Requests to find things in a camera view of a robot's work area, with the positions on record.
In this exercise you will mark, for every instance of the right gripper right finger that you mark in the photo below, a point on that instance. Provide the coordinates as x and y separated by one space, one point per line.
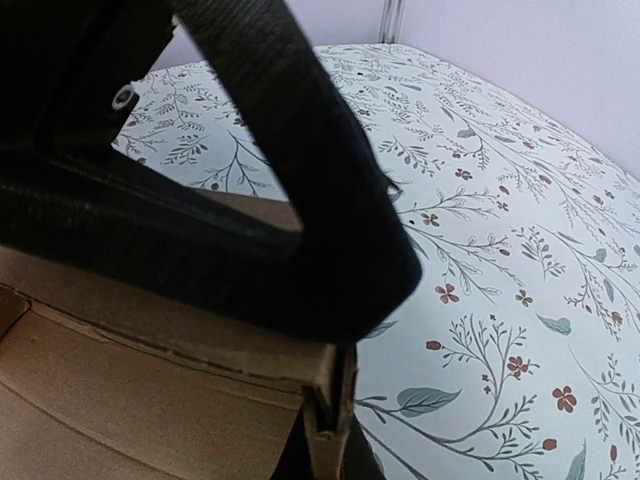
359 462

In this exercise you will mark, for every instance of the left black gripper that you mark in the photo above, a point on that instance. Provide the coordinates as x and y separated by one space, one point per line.
64 62

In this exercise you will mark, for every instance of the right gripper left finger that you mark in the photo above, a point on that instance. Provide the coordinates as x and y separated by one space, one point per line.
295 460

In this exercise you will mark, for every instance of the brown cardboard box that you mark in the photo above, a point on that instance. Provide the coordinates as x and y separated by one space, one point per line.
100 380

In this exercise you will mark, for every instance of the floral patterned table mat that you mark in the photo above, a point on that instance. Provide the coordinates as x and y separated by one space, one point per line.
517 357

